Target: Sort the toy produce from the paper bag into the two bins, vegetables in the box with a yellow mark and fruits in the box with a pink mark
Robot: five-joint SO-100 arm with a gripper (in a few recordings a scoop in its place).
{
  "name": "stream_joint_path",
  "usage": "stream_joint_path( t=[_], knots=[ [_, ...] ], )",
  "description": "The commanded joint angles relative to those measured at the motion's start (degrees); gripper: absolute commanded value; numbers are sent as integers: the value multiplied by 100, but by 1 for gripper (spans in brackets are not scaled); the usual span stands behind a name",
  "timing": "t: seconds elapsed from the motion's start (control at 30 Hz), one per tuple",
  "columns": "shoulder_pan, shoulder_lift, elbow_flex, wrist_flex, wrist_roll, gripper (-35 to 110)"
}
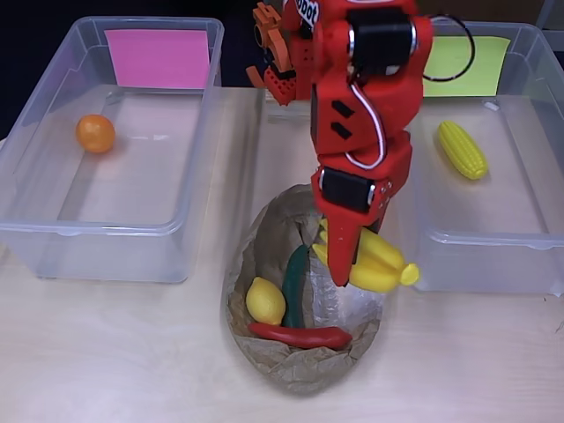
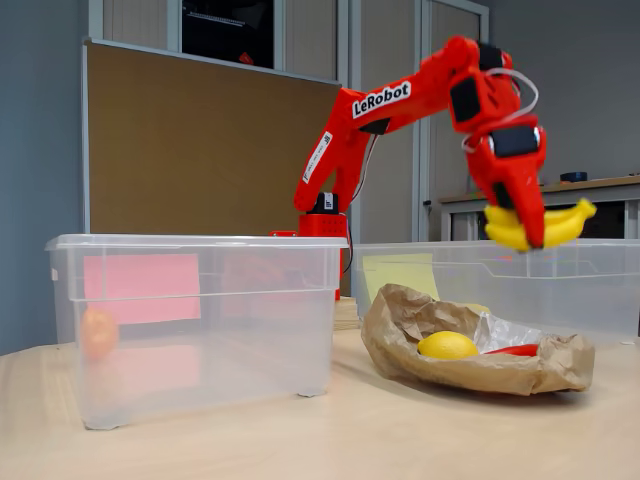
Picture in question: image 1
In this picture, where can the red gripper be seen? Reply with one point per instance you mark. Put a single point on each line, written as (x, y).
(345, 189)

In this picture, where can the yellow toy banana bunch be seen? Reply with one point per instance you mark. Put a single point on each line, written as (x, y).
(379, 264)

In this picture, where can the green toy cucumber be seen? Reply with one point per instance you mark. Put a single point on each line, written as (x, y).
(295, 282)

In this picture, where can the red toy chili pepper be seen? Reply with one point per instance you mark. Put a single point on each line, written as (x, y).
(304, 337)

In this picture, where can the yellow toy lemon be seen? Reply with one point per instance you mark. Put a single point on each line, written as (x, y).
(264, 302)

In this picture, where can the yellow toy corn cob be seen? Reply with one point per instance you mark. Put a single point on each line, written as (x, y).
(462, 150)

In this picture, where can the toy orange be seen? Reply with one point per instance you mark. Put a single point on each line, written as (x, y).
(95, 134)

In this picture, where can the orange printed robot arm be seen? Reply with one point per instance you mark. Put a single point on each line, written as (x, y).
(275, 44)

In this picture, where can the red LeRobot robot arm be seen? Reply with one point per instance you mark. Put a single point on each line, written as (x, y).
(379, 88)

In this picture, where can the clear plastic bin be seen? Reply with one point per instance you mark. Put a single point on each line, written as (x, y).
(476, 202)
(132, 189)

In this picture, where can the brown paper bowl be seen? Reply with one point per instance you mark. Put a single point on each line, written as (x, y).
(299, 365)

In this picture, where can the yellow paper note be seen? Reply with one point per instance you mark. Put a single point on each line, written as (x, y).
(484, 66)

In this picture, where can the pink paper note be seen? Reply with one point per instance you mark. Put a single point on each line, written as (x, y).
(158, 59)

